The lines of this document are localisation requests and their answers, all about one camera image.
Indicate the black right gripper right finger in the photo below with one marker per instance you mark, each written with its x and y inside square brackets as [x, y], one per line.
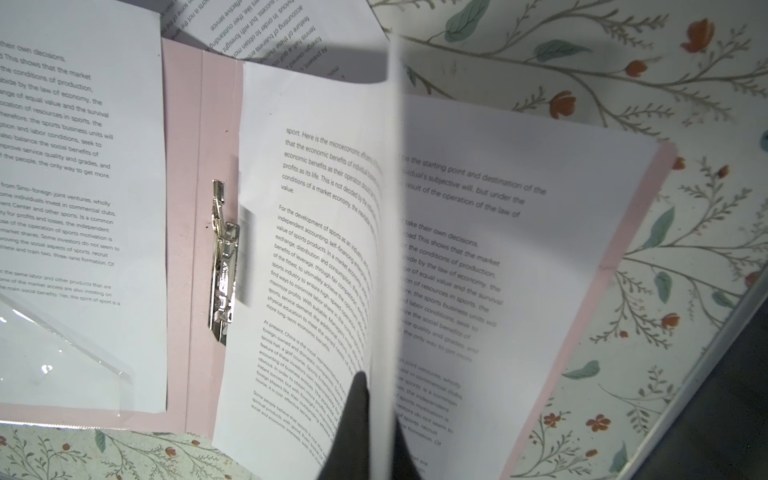
[403, 466]

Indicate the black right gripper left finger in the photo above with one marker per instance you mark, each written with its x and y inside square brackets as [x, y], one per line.
[348, 458]

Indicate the printed paper sheet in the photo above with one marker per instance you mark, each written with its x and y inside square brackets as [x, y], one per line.
[335, 39]
[514, 225]
[83, 177]
[319, 270]

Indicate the metal folder clip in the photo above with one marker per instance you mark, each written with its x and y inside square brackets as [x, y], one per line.
[225, 257]

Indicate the clear plastic folder pocket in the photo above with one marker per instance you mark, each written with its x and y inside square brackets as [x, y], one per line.
[52, 376]

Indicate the floral patterned table mat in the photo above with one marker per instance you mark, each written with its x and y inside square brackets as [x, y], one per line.
[630, 180]

